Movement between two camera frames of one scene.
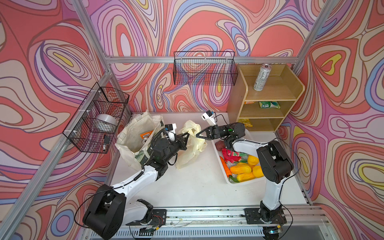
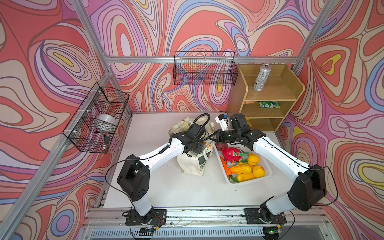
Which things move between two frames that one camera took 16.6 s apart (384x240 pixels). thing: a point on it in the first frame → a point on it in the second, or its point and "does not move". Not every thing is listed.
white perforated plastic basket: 218,154 does not move
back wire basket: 205,68 does not move
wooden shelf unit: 262,95 does not move
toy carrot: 228,170 does not move
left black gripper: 181,143 → 199,149
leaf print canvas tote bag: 128,142 → 203,129
